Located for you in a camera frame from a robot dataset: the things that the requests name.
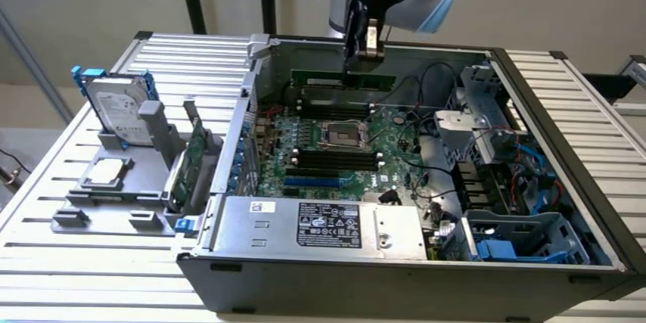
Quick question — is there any open black PC case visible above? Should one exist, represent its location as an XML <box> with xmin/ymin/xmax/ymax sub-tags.
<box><xmin>174</xmin><ymin>33</ymin><xmax>646</xmax><ymax>317</ymax></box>

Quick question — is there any silver metal drive cage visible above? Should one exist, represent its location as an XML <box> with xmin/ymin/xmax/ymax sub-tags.
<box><xmin>432</xmin><ymin>64</ymin><xmax>532</xmax><ymax>166</ymax></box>

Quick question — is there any silver CPU chip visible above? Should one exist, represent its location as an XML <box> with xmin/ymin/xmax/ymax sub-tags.
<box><xmin>85</xmin><ymin>159</ymin><xmax>126</xmax><ymax>185</ymax></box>

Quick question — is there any green RAM stick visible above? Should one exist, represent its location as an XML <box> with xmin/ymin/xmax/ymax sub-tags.
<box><xmin>291</xmin><ymin>68</ymin><xmax>397</xmax><ymax>93</ymax></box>

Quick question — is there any thin black cable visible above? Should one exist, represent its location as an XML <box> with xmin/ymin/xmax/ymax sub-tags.
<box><xmin>0</xmin><ymin>148</ymin><xmax>33</xmax><ymax>189</ymax></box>

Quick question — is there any silver power supply unit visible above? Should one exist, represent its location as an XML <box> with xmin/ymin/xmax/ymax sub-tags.
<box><xmin>209</xmin><ymin>195</ymin><xmax>431</xmax><ymax>262</ymax></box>

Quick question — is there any black expansion slot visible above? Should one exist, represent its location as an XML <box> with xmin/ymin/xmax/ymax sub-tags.
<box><xmin>281</xmin><ymin>186</ymin><xmax>340</xmax><ymax>197</ymax></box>

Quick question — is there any black RAM slot bank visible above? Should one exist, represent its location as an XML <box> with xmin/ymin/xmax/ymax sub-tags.
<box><xmin>288</xmin><ymin>146</ymin><xmax>380</xmax><ymax>171</ymax></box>
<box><xmin>296</xmin><ymin>85</ymin><xmax>375</xmax><ymax>121</ymax></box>

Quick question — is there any silver CPU socket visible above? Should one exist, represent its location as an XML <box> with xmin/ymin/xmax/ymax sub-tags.
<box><xmin>313</xmin><ymin>120</ymin><xmax>371</xmax><ymax>151</ymax></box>

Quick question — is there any red wire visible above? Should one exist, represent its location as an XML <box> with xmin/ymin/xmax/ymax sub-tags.
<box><xmin>501</xmin><ymin>171</ymin><xmax>566</xmax><ymax>203</ymax></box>

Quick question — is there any blue wire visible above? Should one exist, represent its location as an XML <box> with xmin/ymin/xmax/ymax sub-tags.
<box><xmin>507</xmin><ymin>140</ymin><xmax>562</xmax><ymax>228</ymax></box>

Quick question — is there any grey metal frame post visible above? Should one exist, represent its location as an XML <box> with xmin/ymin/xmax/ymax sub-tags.
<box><xmin>0</xmin><ymin>8</ymin><xmax>73</xmax><ymax>125</ymax></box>

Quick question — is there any grey parts rack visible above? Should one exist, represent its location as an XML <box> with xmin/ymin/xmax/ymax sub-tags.
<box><xmin>48</xmin><ymin>98</ymin><xmax>225</xmax><ymax>238</ymax></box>

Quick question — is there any black wire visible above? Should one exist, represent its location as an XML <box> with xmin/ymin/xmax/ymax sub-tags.
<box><xmin>416</xmin><ymin>61</ymin><xmax>459</xmax><ymax>109</ymax></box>

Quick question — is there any blue plastic clip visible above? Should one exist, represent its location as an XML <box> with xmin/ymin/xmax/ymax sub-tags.
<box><xmin>172</xmin><ymin>216</ymin><xmax>196</xmax><ymax>234</ymax></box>

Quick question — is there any aluminium profile beam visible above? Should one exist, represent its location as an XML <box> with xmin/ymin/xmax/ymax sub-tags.
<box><xmin>612</xmin><ymin>54</ymin><xmax>646</xmax><ymax>112</ymax></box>

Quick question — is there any blue expansion slot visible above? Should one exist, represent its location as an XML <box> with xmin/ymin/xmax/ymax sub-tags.
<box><xmin>283</xmin><ymin>175</ymin><xmax>341</xmax><ymax>188</ymax></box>

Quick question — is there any grey-blue disk bay cage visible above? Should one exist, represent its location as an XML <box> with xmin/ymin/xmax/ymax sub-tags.
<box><xmin>460</xmin><ymin>208</ymin><xmax>592</xmax><ymax>264</ymax></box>

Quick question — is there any green graphics card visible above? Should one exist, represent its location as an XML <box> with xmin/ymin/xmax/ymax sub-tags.
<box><xmin>165</xmin><ymin>100</ymin><xmax>214</xmax><ymax>215</ymax></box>

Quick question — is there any green motherboard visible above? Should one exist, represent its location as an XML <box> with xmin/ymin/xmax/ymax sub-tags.
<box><xmin>251</xmin><ymin>103</ymin><xmax>432</xmax><ymax>203</ymax></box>

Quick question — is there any silver hard disk blue carrier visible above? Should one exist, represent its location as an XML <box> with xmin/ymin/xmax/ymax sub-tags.
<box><xmin>69</xmin><ymin>65</ymin><xmax>161</xmax><ymax>148</ymax></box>

